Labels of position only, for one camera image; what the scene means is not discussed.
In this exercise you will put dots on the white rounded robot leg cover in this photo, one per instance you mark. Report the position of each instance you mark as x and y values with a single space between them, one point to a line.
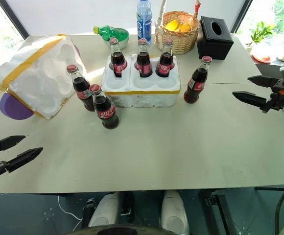
173 213
104 210

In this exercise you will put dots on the black window frame post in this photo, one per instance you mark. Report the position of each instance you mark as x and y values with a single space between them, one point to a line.
242 14
13 18

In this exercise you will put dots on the dark rounded robot body shape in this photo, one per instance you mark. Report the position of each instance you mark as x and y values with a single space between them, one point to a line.
112 230

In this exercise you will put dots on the black metal table frame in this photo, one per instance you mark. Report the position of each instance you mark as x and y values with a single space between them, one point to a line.
218 208

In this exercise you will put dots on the orange fruit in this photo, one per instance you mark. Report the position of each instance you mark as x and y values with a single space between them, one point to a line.
185 27

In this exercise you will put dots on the green potted plant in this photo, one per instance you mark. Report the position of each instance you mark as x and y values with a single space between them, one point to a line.
262 31

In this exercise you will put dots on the woven wicker basket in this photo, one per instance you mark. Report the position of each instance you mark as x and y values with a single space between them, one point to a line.
181 41

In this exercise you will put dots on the tilted white foam box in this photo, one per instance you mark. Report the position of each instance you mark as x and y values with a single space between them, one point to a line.
34 80

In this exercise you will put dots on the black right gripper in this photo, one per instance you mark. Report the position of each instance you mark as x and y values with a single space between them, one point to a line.
277 99

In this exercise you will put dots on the red plate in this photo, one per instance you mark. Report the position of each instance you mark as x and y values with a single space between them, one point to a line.
263 58

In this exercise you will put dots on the black tissue box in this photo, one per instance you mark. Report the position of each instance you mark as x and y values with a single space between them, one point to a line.
214 46

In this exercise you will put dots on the white foam bottle tray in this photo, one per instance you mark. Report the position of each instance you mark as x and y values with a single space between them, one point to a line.
142 98

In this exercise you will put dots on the glass cola bottle red cap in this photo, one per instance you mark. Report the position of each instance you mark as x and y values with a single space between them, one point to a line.
144 64
118 64
164 66
82 90
196 85
105 111

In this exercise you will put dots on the green plastic bottle yellow cap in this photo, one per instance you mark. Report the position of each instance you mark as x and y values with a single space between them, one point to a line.
110 31

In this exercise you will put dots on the blue plastic water bottle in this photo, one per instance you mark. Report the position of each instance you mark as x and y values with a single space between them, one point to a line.
144 24

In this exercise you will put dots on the white bowl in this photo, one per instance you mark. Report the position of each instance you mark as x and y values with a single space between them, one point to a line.
122 43

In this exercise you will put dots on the yellow fruit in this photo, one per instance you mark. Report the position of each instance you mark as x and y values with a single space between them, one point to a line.
172 25

